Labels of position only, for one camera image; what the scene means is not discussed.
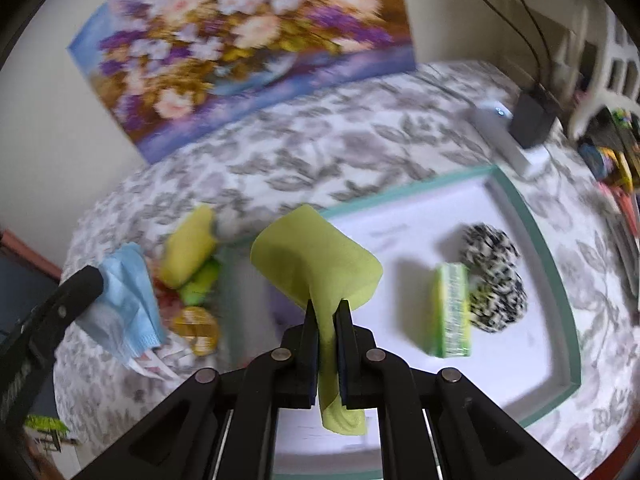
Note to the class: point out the brown wooden furniture edge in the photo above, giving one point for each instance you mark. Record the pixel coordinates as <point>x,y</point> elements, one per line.
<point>30,255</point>

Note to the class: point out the blue face mask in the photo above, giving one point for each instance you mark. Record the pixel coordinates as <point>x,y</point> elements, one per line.
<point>130,290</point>

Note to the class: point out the flower painting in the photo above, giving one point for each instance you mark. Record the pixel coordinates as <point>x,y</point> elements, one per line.
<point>225,35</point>

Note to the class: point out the green cloth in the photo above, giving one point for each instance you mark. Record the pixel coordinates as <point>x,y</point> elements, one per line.
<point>310,255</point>

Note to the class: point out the yellow sponge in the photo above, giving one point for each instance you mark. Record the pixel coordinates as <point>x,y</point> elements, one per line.
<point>187,250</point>

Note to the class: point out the black white scrunchie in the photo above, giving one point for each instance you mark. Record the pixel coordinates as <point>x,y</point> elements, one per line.
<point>495,290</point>

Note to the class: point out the white power strip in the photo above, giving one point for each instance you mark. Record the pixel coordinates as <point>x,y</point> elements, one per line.
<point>500,135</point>

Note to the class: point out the beige round puff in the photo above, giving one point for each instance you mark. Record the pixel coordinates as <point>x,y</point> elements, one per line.
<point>195,330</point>

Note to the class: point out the black power adapter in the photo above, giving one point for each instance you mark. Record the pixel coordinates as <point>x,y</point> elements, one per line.
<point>532,117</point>

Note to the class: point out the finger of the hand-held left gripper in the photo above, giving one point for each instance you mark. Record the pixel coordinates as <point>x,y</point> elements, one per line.
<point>80,290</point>

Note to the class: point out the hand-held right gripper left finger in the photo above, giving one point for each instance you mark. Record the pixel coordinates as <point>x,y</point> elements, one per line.
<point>300,360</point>

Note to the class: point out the thick green tissue packet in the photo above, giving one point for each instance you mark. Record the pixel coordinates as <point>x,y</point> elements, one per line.
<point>450,310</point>

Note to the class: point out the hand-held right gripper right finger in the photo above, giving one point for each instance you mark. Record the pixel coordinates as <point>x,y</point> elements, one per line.
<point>350,360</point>

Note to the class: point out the grey floral blanket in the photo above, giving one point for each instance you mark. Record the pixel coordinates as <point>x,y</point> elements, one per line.
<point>350,135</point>

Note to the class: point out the white slatted furniture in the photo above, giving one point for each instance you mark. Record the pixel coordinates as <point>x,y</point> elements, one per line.
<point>567,60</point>

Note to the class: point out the white lattice chair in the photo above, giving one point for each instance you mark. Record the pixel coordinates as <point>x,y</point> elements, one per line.
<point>600,95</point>

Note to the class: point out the teal shallow box tray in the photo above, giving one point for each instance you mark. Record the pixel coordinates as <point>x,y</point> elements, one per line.
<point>415,220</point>

